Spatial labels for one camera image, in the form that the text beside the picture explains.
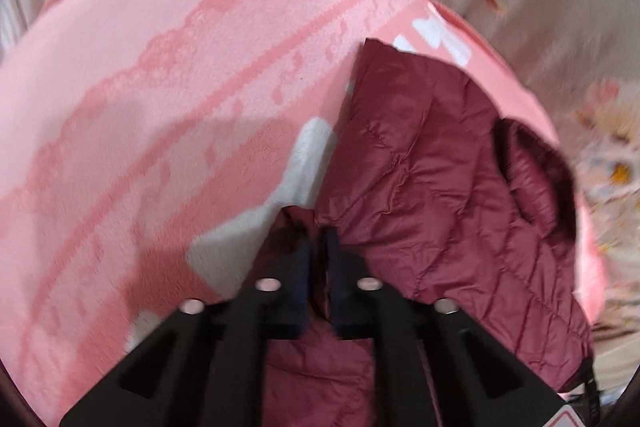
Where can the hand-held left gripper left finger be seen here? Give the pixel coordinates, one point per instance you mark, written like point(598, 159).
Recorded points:
point(299, 292)

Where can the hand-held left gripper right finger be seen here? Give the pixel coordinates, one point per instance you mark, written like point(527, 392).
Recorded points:
point(344, 307)

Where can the maroon quilted puffer jacket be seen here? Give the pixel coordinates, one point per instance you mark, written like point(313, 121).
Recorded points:
point(440, 187)

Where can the pink lace-print blanket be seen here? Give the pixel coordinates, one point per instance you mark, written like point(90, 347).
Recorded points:
point(165, 107)

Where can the beige floral blanket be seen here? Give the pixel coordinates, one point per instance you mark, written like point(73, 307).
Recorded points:
point(565, 7)

